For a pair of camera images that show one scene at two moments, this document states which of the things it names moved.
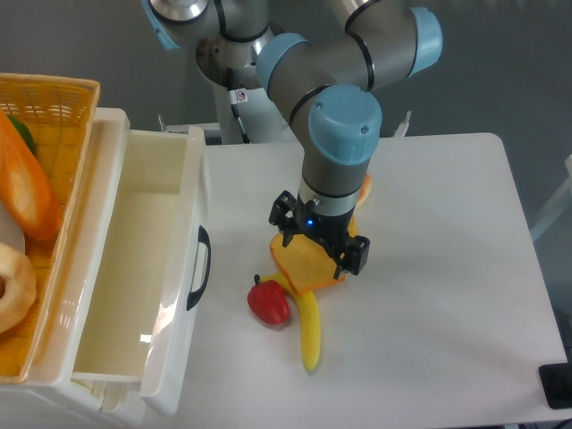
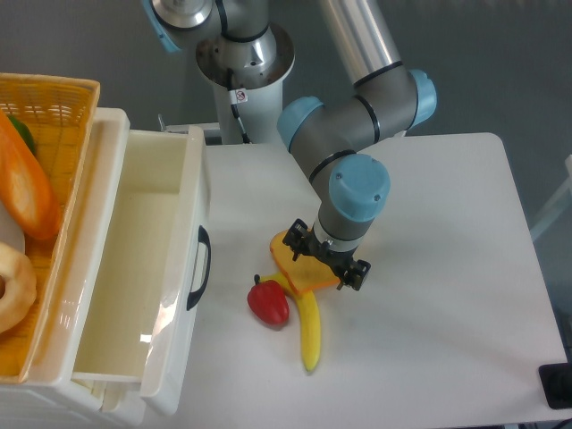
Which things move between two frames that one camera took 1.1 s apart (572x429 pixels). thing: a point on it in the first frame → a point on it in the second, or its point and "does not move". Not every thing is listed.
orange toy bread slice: x=307 y=264 does not move
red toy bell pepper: x=268 y=301 does not move
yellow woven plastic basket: x=60 y=113 does not move
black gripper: x=331 y=231 → x=337 y=261
